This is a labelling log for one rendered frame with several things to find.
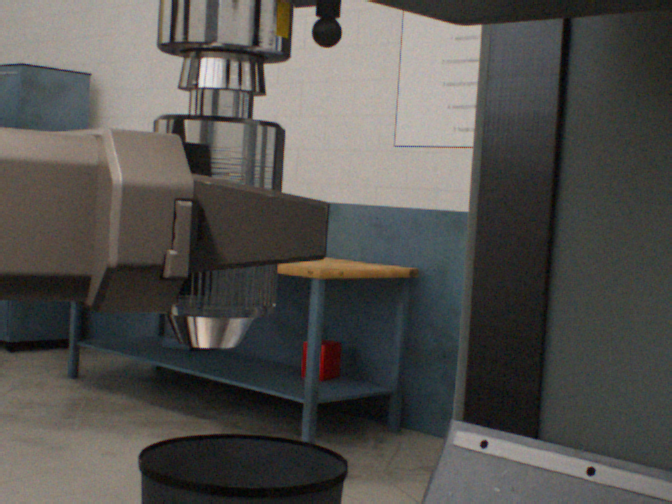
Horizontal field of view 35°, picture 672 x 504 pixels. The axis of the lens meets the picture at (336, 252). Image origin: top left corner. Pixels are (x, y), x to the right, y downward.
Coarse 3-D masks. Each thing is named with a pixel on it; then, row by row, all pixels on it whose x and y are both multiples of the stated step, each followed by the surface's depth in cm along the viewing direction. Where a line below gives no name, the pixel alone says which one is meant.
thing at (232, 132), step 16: (160, 128) 36; (176, 128) 35; (192, 128) 35; (208, 128) 35; (224, 128) 35; (240, 128) 35; (256, 128) 36; (272, 128) 36; (208, 144) 35; (224, 144) 35; (240, 144) 35; (256, 144) 36; (272, 144) 36
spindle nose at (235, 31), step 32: (160, 0) 36; (192, 0) 35; (224, 0) 35; (256, 0) 35; (288, 0) 36; (160, 32) 36; (192, 32) 35; (224, 32) 35; (256, 32) 35; (288, 32) 36
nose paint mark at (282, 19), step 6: (282, 6) 36; (288, 6) 36; (282, 12) 36; (288, 12) 36; (282, 18) 36; (288, 18) 36; (282, 24) 36; (288, 24) 36; (282, 30) 36; (288, 30) 36
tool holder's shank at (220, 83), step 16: (192, 64) 36; (208, 64) 36; (224, 64) 36; (240, 64) 36; (256, 64) 36; (192, 80) 36; (208, 80) 36; (224, 80) 36; (240, 80) 36; (256, 80) 36; (192, 96) 37; (208, 96) 36; (224, 96) 36; (240, 96) 36; (256, 96) 38; (192, 112) 37; (208, 112) 36; (224, 112) 36; (240, 112) 37
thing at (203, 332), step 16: (176, 320) 37; (192, 320) 36; (208, 320) 36; (224, 320) 36; (240, 320) 37; (176, 336) 37; (192, 336) 37; (208, 336) 36; (224, 336) 37; (240, 336) 37
